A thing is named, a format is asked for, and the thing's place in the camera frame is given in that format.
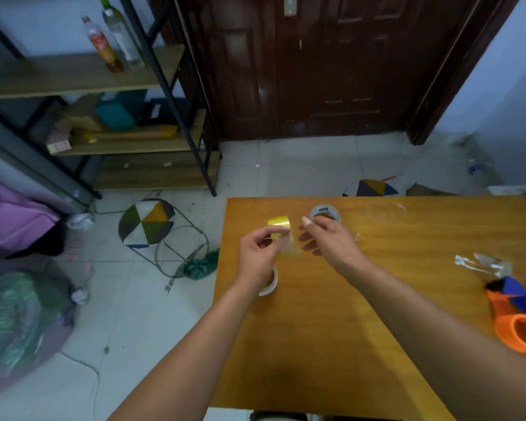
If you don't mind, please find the pink cloth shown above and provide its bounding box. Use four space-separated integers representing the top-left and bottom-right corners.
0 173 61 259

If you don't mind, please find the long yellow box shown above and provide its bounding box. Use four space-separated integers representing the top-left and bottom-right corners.
83 125 179 143

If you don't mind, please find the orange and blue tape dispenser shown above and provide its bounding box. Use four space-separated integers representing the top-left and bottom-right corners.
485 276 526 354

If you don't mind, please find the teal box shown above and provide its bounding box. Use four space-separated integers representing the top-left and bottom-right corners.
96 90 148 131

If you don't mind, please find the grey metal bed rail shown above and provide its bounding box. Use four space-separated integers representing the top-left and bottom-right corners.
0 110 94 214

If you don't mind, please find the white tape roll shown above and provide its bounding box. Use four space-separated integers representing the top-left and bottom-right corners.
258 266 279 297

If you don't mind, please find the flat cardboard scrap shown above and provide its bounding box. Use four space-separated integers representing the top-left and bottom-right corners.
406 183 458 197

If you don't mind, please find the black metal wooden shelf rack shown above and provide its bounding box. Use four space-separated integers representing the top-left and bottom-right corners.
0 0 222 200

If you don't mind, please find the small pink box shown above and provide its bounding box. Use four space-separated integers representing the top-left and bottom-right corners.
46 130 72 155

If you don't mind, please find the green cloth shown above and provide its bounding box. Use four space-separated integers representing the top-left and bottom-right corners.
175 248 220 281

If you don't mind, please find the brown cardboard piece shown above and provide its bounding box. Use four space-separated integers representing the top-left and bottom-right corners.
55 94 102 133

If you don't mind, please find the person's left forearm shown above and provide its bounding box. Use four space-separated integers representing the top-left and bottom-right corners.
107 280 269 421

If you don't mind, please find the dark brown wooden door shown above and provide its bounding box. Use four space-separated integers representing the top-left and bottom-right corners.
149 0 523 146

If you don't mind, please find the yellow tape roll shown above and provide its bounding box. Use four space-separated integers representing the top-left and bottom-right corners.
267 216 302 258

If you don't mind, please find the crumpled clear tape piece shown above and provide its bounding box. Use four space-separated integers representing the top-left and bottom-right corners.
454 253 513 279

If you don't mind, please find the clear tape roll dark label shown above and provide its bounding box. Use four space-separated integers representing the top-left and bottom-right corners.
309 204 342 223

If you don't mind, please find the person's right hand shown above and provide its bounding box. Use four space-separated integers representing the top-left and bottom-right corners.
298 216 374 284

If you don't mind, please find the red label drink bottle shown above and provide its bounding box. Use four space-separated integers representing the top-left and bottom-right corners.
81 16 125 73

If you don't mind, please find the black box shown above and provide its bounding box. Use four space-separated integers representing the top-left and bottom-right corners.
137 98 189 127

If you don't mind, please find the clear bottle green cap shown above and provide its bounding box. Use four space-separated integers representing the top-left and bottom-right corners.
99 0 146 70

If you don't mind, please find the person's left hand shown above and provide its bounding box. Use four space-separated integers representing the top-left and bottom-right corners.
234 225 292 296

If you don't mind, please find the clear plastic bag of clothes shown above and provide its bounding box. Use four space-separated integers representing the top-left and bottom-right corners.
0 258 77 401

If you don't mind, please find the person's right forearm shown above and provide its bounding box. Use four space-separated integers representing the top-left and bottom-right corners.
345 263 526 421

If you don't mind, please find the colourful patchwork wire stool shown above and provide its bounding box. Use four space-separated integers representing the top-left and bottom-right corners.
342 179 399 198
117 198 210 279

